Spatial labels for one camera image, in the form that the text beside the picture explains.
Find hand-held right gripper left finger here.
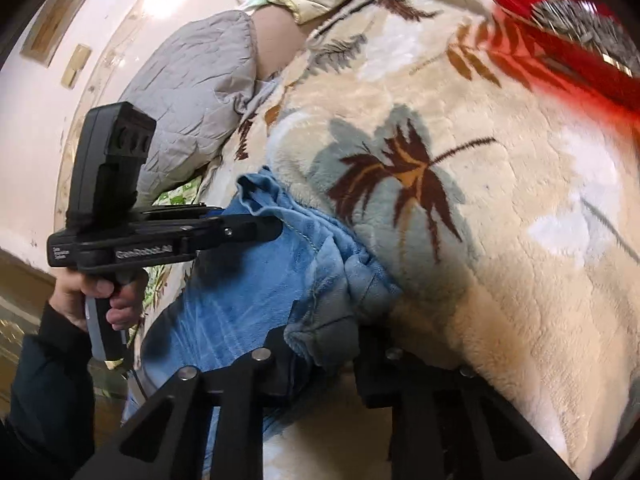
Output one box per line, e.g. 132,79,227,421
75,329,314,480

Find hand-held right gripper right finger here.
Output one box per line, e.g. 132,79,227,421
354,331,577,480

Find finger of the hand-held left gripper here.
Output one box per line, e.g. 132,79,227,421
195,212,284,255

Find blue denim pants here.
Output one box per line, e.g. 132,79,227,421
121,166,403,443

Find person's left forearm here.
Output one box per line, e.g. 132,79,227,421
0,304,97,480

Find person's left hand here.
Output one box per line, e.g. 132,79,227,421
46,269,152,332

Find green checkered quilt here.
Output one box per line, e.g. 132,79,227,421
142,182,203,311

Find grey quilted pillow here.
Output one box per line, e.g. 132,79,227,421
119,10,262,207

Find leaf print plush blanket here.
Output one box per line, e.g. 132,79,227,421
150,0,640,480

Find pink pillow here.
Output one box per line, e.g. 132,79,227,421
254,4,307,82

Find red glass bowl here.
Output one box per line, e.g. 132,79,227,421
484,0,640,117

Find black cable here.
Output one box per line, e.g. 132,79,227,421
122,357,153,403

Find beige wall switch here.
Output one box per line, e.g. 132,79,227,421
61,43,94,91

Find small framed wall picture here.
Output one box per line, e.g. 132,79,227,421
19,0,91,69

